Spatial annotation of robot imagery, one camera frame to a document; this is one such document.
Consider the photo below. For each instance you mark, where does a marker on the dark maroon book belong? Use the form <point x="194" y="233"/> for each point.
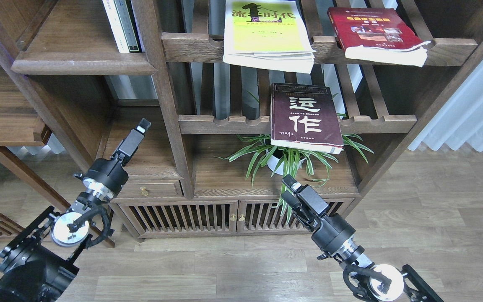
<point x="304" y="117"/>

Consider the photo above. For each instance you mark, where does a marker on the white plant pot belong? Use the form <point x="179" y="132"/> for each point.
<point x="285" y="160"/>

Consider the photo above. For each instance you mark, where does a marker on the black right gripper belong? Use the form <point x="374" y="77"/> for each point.
<point x="330" y="232"/>

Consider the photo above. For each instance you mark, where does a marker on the white curtain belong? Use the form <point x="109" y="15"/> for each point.
<point x="459" y="121"/>

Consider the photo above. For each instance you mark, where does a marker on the brass drawer knob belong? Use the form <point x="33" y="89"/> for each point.
<point x="144" y="191"/>

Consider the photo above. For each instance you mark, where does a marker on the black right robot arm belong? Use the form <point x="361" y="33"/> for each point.
<point x="381" y="283"/>

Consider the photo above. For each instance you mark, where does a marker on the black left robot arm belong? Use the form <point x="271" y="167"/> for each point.
<point x="38" y="265"/>

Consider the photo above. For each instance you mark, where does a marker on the white spine book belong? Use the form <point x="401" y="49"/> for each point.
<point x="116" y="27"/>

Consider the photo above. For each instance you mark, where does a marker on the red cover book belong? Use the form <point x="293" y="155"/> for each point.
<point x="377" y="35"/>

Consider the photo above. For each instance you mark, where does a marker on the dark green spine book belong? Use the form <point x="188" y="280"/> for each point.
<point x="127" y="20"/>

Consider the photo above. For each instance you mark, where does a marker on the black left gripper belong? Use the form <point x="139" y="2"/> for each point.
<point x="108" y="176"/>

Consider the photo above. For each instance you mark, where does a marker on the green spider plant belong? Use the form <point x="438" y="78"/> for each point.
<point x="260" y="144"/>

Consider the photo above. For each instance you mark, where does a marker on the yellow-green cover book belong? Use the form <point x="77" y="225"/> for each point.
<point x="267" y="34"/>

